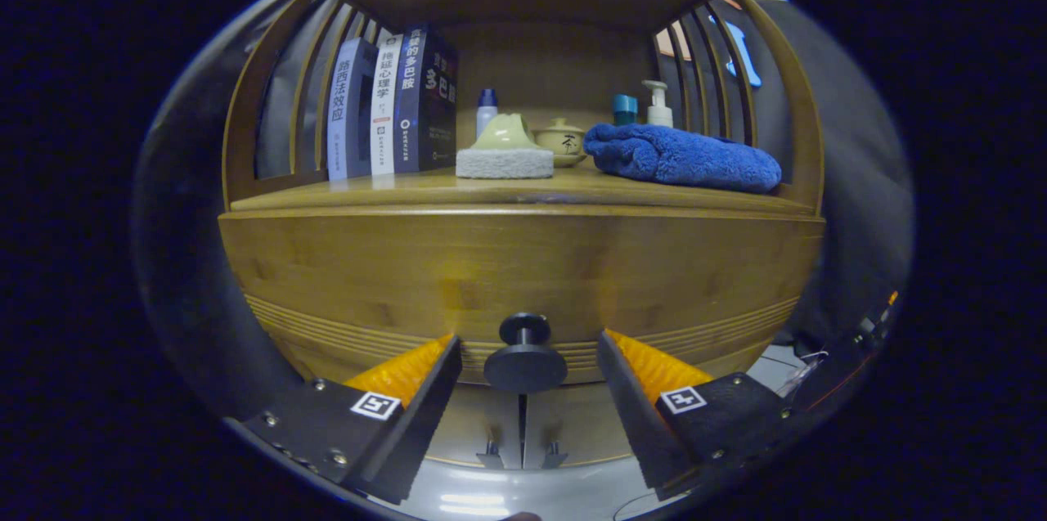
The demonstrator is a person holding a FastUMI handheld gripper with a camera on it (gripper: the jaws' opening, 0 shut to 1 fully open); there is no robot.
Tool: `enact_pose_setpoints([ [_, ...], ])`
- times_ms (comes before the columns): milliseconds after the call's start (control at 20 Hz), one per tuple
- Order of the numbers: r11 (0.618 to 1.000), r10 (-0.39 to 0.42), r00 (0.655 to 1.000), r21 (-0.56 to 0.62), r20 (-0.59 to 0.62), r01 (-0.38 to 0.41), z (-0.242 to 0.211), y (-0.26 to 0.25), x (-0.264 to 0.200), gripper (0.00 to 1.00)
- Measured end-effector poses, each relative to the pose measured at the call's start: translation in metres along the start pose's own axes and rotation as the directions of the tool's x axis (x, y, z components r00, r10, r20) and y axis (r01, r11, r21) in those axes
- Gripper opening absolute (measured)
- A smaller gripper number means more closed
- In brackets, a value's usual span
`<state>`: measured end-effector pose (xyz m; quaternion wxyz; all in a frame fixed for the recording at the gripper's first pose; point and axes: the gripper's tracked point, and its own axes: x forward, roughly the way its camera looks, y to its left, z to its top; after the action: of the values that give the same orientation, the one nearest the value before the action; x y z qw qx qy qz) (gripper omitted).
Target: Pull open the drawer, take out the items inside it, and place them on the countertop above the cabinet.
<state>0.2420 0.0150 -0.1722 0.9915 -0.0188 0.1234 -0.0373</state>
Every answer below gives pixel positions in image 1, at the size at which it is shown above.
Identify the white bottle with blue cap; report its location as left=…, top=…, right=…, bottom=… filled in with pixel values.
left=476, top=88, right=500, bottom=140

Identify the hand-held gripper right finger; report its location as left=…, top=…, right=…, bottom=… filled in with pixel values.
left=595, top=329, right=807, bottom=501

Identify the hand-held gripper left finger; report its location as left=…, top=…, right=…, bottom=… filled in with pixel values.
left=225, top=333, right=464, bottom=505

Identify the folded blue towel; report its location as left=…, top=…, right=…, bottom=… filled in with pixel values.
left=582, top=124, right=783, bottom=195

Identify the white pump bottle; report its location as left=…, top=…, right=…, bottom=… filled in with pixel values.
left=641, top=80, right=674, bottom=128

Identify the beige lidded tea cup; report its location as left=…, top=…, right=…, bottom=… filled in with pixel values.
left=532, top=118, right=588, bottom=168

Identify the pale green handled sponge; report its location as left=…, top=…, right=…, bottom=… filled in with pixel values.
left=455, top=113, right=555, bottom=180

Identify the wooden countertop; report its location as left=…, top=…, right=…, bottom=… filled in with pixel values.
left=229, top=165, right=819, bottom=218

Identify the wooden cabinet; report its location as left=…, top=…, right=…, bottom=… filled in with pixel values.
left=217, top=0, right=827, bottom=471

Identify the light blue-grey book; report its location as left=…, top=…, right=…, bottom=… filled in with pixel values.
left=327, top=37, right=379, bottom=182

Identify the white book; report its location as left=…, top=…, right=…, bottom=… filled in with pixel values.
left=370, top=32, right=403, bottom=177

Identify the wooden drawer with black knob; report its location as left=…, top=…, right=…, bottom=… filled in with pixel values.
left=217, top=210, right=827, bottom=393

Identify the dark navy book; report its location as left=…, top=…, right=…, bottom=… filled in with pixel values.
left=393, top=25, right=459, bottom=174

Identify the dark equipment with orange tip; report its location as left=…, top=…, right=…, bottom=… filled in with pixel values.
left=851, top=290, right=901, bottom=342

